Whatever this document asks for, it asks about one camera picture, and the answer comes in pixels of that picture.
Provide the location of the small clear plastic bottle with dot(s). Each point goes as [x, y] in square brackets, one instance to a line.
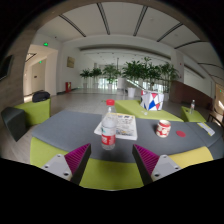
[192, 107]

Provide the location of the long green bench seat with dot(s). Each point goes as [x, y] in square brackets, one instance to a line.
[130, 108]

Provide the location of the green ottoman with small bottle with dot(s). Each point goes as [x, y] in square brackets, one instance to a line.
[194, 117]

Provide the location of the clear red-capped water bottle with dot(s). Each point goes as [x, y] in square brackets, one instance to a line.
[108, 130]

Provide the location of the green ottoman with black bag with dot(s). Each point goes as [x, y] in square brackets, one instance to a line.
[35, 112]

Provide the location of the white cube with coloured triangles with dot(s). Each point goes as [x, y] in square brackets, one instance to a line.
[152, 100]

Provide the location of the yellow and white leaflet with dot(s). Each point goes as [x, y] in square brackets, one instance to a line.
[206, 129]

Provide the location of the flat round red coaster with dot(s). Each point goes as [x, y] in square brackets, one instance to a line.
[180, 133]

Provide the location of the red fire extinguisher cabinet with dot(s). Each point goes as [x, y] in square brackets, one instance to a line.
[68, 87]

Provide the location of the black bag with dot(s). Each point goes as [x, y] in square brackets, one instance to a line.
[40, 96]

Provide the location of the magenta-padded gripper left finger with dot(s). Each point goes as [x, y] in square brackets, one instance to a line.
[58, 165]

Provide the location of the printed magazine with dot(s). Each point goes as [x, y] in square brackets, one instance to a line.
[126, 128]

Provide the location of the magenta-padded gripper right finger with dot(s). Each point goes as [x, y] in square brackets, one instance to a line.
[165, 165]

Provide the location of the black wall screen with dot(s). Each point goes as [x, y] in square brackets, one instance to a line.
[6, 67]

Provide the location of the red and white cup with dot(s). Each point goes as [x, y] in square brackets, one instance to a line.
[163, 129]

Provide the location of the tan wall plaque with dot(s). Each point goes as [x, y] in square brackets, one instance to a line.
[70, 62]

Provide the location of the green exit sign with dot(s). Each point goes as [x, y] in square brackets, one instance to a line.
[45, 44]

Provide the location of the group of potted plants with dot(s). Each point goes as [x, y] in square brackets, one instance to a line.
[133, 71]

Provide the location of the dark wooden chair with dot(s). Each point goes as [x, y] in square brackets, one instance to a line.
[216, 118]

